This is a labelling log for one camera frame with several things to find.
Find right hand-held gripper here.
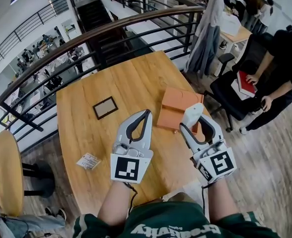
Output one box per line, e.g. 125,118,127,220
180,115,237,183

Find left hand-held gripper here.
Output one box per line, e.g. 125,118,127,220
110,110,154,184

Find orange cardboard box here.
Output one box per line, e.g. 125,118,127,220
156,87,205,135

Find person's right forearm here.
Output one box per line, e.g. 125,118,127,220
207,177,238,223

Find person's left forearm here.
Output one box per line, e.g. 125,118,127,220
97,181,133,224

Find black office chair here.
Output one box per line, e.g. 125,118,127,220
204,32,273,133

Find white printed card packet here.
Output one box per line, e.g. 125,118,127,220
75,152,101,170

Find white book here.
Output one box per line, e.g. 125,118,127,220
230,79,256,100

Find red book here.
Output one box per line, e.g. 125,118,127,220
236,70,258,96

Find grey hanging jacket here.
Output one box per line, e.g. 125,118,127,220
185,0,225,78

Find person's green shirt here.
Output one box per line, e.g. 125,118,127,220
73,201,281,238

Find crowd of seated people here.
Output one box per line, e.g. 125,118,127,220
11,26,87,89

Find light wooden desk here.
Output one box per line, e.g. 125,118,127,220
214,25,253,77

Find white plastic bin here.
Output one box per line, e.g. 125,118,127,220
220,13,242,36

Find dark staircase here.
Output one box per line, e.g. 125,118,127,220
76,0,137,69

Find round wooden table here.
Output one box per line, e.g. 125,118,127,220
0,129,56,217

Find black balcony railing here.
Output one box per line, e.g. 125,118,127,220
0,0,70,74

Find black picture frame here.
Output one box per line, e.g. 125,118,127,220
92,96,119,120

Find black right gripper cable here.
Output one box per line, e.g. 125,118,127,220
201,182,211,217

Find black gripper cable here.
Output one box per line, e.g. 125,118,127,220
201,182,211,217
123,181,138,215

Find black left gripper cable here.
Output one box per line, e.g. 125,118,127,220
123,181,138,215

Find black railing with wooden rail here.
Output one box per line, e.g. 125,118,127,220
0,5,206,153

